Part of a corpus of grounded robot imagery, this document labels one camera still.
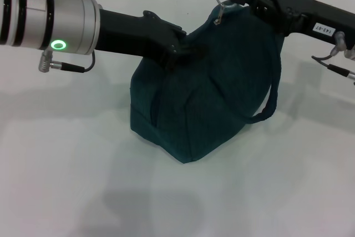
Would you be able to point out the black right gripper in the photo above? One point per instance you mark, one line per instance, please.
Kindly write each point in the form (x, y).
(313, 12)

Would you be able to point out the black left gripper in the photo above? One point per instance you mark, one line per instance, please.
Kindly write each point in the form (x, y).
(138, 37)

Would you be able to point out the dark teal insulated lunch bag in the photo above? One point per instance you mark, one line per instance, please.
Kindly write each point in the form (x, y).
(210, 95)

